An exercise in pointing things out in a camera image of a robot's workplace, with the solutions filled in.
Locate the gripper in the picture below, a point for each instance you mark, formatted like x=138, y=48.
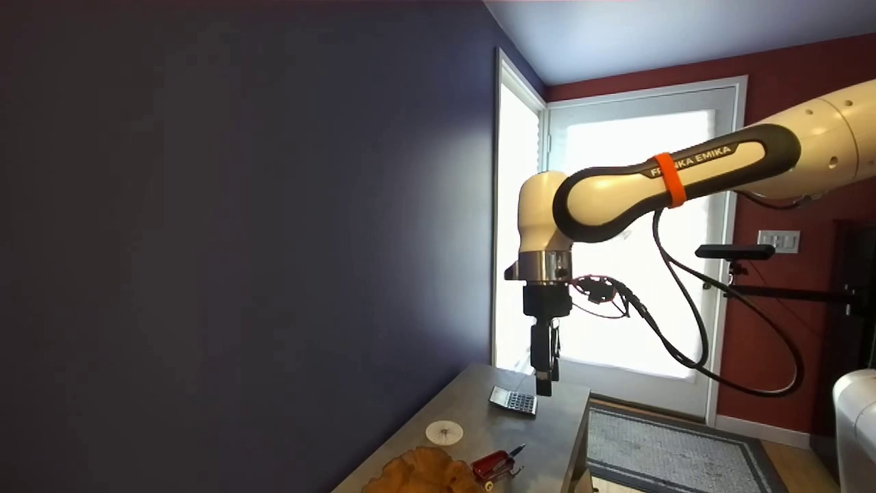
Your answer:
x=546, y=301

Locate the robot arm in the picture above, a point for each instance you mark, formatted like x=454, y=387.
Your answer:
x=616, y=195

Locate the red toy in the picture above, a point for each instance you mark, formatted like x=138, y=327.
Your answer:
x=487, y=467

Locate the small white round object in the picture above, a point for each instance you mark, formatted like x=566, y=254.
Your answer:
x=444, y=433

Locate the grey calculator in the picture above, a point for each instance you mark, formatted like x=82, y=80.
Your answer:
x=513, y=400

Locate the white glass door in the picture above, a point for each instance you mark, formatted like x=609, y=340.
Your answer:
x=616, y=342

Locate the grey rug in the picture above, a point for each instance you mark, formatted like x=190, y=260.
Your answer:
x=664, y=452

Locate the orange wavy bowl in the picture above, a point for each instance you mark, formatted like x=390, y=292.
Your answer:
x=421, y=474

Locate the window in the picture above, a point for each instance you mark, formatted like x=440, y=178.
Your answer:
x=517, y=137

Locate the dark wooden cabinet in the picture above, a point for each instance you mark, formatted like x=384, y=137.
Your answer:
x=848, y=342

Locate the white appliance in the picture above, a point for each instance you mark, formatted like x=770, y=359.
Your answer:
x=859, y=424

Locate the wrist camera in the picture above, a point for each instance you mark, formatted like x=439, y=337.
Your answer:
x=600, y=289

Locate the camera on mount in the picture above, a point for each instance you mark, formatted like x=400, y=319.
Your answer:
x=736, y=252

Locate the white switch plate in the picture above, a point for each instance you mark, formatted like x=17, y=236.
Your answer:
x=779, y=241

